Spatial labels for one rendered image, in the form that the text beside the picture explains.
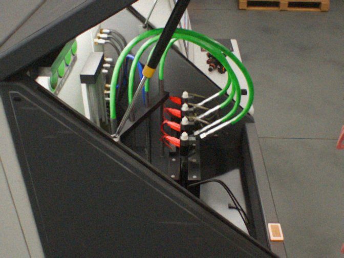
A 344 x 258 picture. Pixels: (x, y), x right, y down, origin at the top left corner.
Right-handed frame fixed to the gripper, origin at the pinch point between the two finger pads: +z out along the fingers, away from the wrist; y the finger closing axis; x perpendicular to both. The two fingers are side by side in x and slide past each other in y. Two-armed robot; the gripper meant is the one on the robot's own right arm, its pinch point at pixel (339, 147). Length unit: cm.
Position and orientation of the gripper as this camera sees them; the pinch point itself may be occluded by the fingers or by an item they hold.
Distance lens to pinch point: 139.7
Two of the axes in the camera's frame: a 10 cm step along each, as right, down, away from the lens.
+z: -4.1, 6.8, 6.1
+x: 8.6, 5.1, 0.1
